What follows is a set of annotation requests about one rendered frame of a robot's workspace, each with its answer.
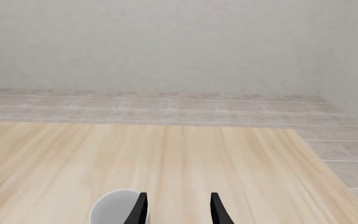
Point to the white mug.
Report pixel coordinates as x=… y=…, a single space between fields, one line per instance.
x=112 y=207

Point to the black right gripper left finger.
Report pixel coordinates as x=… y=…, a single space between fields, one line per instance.
x=138 y=212

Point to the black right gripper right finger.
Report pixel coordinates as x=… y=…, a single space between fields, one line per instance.
x=220 y=213

